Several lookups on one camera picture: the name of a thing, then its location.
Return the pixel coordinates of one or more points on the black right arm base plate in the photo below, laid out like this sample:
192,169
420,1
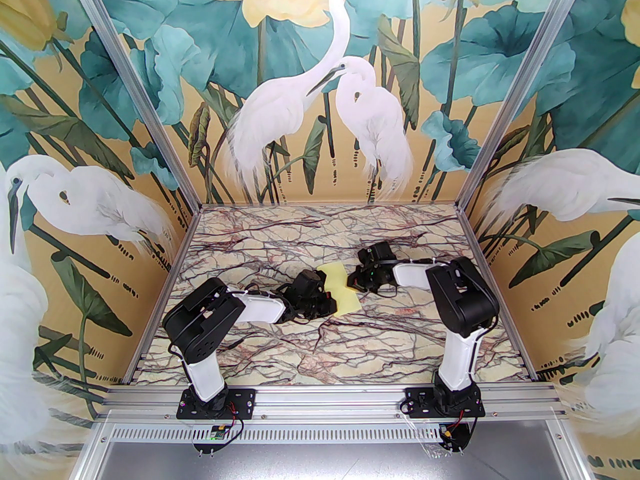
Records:
417,403

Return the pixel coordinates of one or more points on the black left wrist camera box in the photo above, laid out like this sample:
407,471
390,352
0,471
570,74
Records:
309,283

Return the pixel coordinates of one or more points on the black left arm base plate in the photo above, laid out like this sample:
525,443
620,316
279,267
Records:
245,400

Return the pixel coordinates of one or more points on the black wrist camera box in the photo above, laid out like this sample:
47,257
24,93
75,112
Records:
309,283
380,253

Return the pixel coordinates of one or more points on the grey sheet metal tray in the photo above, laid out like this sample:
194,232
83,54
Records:
325,463

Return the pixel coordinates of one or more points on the pale yellow paper sheet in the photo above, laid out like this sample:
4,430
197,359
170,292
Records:
336,274

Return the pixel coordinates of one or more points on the perforated metal strip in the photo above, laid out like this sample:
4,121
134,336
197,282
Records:
325,433

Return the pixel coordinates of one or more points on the aluminium frame post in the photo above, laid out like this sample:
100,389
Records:
520,88
140,98

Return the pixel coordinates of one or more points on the small green circuit board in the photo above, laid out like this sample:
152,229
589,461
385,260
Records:
218,434

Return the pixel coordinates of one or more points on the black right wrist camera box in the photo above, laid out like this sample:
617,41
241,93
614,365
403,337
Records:
380,253

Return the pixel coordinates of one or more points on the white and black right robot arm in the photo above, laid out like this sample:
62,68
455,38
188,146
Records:
460,298

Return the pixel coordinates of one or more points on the thin aluminium table edge rail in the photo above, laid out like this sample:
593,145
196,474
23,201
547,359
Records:
184,248
475,248

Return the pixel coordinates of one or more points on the black mounting bracket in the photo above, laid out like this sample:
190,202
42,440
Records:
462,442
205,446

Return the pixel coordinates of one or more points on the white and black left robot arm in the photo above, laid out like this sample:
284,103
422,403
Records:
205,318

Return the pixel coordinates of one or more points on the wide aluminium frame rail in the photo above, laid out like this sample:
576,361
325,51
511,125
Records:
325,403

